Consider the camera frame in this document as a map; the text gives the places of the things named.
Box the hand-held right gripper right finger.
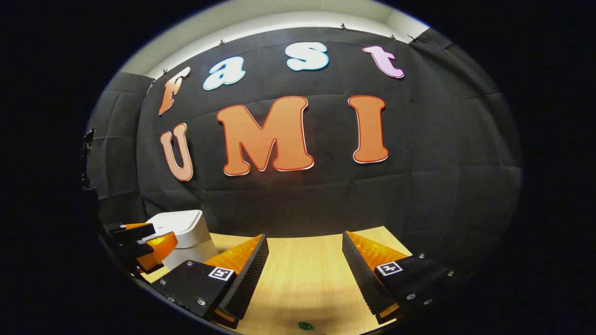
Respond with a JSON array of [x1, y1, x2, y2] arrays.
[[342, 231, 471, 325]]

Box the white desktop garbage bin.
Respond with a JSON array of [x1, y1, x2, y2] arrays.
[[145, 210, 219, 270]]

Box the black backdrop cloth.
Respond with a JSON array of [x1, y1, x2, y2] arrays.
[[86, 27, 522, 280]]

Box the wooden desktop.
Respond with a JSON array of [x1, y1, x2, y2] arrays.
[[140, 226, 413, 335]]

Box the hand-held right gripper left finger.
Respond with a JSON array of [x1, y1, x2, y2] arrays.
[[151, 234, 270, 330]]

